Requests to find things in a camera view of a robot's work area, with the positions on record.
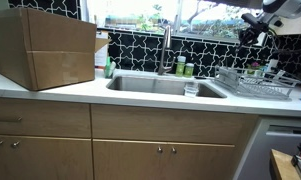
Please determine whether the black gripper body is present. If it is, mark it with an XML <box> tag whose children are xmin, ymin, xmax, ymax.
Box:
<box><xmin>239</xmin><ymin>28</ymin><xmax>261</xmax><ymax>46</ymax></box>

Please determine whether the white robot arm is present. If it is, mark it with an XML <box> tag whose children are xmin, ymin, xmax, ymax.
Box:
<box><xmin>238</xmin><ymin>0</ymin><xmax>301</xmax><ymax>49</ymax></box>

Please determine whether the small green jar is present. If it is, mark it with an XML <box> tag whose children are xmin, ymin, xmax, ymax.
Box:
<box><xmin>184</xmin><ymin>63</ymin><xmax>194</xmax><ymax>78</ymax></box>

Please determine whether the green soap bottle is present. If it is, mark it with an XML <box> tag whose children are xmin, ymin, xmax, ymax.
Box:
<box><xmin>175</xmin><ymin>56</ymin><xmax>186</xmax><ymax>77</ymax></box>

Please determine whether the clear plastic cup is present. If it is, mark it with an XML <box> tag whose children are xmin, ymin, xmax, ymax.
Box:
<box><xmin>184</xmin><ymin>82</ymin><xmax>199</xmax><ymax>97</ymax></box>

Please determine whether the silver kitchen faucet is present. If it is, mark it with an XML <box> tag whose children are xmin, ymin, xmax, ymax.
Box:
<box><xmin>158</xmin><ymin>25</ymin><xmax>172</xmax><ymax>75</ymax></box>

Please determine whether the stainless steel sink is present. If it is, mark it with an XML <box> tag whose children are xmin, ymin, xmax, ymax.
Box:
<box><xmin>107</xmin><ymin>75</ymin><xmax>226</xmax><ymax>98</ymax></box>

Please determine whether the white dishwasher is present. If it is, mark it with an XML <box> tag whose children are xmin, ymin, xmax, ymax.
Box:
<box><xmin>233</xmin><ymin>116</ymin><xmax>301</xmax><ymax>180</ymax></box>

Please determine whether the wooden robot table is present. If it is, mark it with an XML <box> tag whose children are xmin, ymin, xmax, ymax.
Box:
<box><xmin>270</xmin><ymin>149</ymin><xmax>301</xmax><ymax>180</ymax></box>

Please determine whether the cardboard box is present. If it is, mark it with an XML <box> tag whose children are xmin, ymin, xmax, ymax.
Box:
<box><xmin>0</xmin><ymin>8</ymin><xmax>110</xmax><ymax>91</ymax></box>

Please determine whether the wire dish rack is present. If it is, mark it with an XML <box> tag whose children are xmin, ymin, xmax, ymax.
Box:
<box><xmin>214</xmin><ymin>66</ymin><xmax>300</xmax><ymax>100</ymax></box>

